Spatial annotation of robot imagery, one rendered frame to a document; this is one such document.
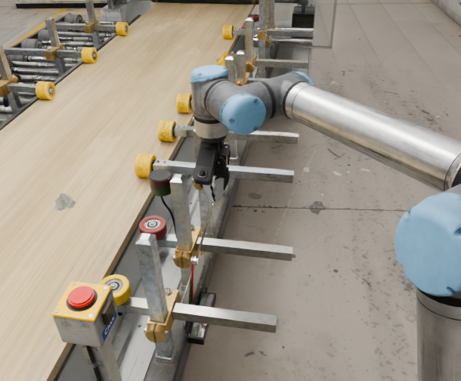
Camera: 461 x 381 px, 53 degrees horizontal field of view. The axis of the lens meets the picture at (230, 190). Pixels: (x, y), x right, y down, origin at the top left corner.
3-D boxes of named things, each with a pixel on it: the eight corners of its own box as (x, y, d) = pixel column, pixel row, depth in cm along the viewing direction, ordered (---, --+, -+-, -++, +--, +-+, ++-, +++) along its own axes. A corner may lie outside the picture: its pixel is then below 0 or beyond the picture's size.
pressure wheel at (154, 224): (172, 243, 144) (168, 215, 138) (165, 261, 138) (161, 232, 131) (148, 240, 146) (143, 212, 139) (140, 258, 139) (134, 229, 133)
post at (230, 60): (237, 160, 204) (235, 54, 176) (236, 164, 201) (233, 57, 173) (229, 159, 205) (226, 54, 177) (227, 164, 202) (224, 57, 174)
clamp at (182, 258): (202, 239, 142) (201, 226, 139) (191, 270, 131) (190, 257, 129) (184, 236, 143) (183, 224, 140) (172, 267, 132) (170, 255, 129)
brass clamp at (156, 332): (182, 302, 123) (180, 289, 120) (168, 345, 112) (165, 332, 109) (160, 299, 124) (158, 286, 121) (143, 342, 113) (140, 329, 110)
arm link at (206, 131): (225, 125, 111) (187, 122, 112) (226, 142, 114) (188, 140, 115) (232, 109, 118) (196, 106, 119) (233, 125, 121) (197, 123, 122)
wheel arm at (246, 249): (292, 255, 135) (292, 245, 132) (291, 264, 132) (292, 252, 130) (150, 240, 142) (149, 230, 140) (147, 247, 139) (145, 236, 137)
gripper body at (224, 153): (231, 162, 128) (230, 123, 121) (225, 179, 121) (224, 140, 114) (205, 160, 129) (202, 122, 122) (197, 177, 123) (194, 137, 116)
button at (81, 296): (100, 293, 73) (97, 286, 72) (89, 313, 70) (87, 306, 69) (76, 290, 74) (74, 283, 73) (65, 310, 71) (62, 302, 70)
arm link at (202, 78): (201, 79, 102) (182, 66, 109) (205, 128, 109) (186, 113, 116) (237, 70, 106) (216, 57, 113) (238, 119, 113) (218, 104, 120)
